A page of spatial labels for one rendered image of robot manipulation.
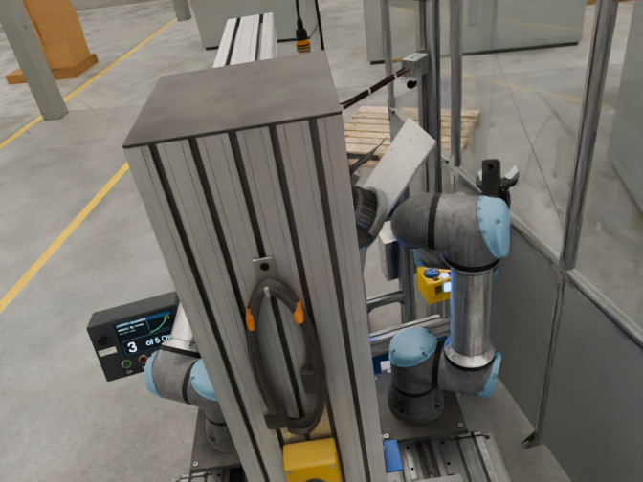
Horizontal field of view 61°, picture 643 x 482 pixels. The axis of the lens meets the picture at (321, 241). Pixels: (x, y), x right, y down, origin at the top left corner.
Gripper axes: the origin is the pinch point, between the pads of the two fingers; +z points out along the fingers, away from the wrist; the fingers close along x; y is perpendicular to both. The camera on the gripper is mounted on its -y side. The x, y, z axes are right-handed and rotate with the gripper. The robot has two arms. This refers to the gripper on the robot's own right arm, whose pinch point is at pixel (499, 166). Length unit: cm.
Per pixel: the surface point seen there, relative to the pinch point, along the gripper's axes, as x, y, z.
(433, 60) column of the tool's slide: -33, -12, 73
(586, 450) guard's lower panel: 22, 118, -7
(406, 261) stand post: -49, 61, 35
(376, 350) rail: -45, 59, -21
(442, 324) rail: -24, 59, -6
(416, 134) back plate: -37, 6, 44
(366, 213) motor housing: -53, 25, 17
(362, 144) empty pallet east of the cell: -160, 110, 271
